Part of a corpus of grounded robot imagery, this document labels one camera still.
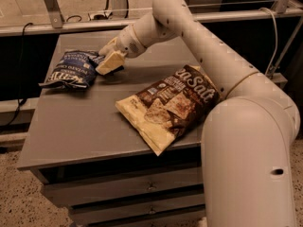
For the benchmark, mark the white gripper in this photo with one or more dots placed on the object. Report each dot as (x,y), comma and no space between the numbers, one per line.
(129,43)

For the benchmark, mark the blue rxbar blueberry wrapper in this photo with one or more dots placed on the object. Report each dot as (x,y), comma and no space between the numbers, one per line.
(120,68)

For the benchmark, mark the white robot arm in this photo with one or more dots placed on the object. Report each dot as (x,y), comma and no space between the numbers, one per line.
(246,138)

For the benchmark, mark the blue kettle chip bag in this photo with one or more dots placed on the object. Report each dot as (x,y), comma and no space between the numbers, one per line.
(75,70)

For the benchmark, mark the brown sea salt chip bag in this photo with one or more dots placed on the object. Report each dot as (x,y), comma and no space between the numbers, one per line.
(166,109)

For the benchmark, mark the white power strip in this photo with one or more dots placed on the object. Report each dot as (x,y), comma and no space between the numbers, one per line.
(99,16)

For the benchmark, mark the grey drawer cabinet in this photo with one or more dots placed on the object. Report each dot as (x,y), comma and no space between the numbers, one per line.
(92,161)

